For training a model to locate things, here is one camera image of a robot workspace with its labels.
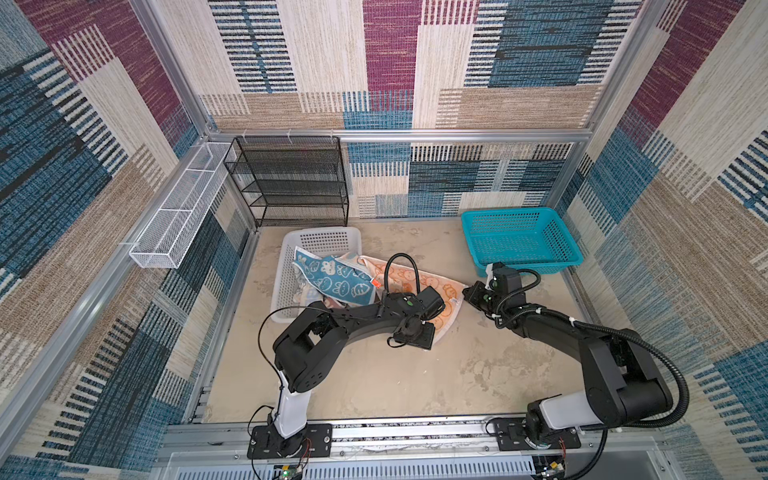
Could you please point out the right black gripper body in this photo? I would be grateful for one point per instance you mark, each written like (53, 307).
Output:
(485, 299)

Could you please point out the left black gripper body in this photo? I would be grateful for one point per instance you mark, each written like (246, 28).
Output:
(423, 336)

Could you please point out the white plastic laundry basket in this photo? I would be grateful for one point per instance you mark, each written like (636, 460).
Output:
(324, 241)

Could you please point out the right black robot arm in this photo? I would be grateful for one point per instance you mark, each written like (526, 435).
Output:
(627, 382)

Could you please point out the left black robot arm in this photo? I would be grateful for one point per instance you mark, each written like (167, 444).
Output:
(305, 352)

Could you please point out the teal plastic basket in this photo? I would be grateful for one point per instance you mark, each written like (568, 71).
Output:
(530, 238)

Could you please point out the blue bunny pattern towel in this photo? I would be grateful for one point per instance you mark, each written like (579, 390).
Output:
(344, 281)

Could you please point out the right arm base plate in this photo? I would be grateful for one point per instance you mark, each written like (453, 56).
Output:
(519, 433)

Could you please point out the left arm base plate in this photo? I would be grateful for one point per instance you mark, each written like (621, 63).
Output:
(313, 441)

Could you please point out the black wire shelf rack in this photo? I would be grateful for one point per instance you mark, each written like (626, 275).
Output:
(291, 181)

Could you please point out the aluminium mounting rail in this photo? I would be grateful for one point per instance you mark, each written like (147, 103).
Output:
(432, 447)

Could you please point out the white wire mesh tray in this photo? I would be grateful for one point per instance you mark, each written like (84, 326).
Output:
(166, 239)

